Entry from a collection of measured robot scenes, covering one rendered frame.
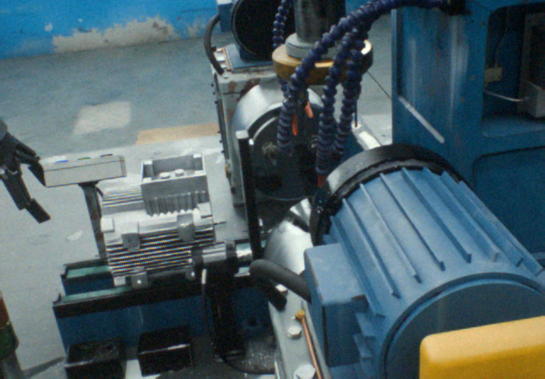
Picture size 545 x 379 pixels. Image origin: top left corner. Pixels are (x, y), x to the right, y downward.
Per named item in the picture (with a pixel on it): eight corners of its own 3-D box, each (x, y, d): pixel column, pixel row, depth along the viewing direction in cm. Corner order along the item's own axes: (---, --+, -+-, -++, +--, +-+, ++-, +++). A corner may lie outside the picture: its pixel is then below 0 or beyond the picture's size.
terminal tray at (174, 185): (208, 183, 130) (203, 151, 127) (211, 209, 120) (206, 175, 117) (147, 192, 129) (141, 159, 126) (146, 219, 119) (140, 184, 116)
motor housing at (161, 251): (215, 237, 140) (204, 158, 132) (222, 289, 123) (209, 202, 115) (123, 251, 138) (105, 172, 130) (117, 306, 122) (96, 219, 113)
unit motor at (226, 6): (292, 100, 205) (281, -38, 186) (312, 140, 176) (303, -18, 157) (211, 111, 202) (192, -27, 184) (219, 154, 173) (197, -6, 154)
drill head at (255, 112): (318, 140, 183) (313, 54, 172) (352, 201, 150) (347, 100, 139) (232, 152, 181) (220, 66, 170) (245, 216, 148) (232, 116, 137)
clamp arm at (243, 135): (265, 256, 119) (250, 129, 107) (267, 266, 116) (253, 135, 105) (246, 259, 118) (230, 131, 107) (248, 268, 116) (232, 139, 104)
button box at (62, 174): (128, 176, 152) (124, 154, 152) (123, 176, 145) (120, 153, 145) (53, 187, 150) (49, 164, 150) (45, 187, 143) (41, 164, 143)
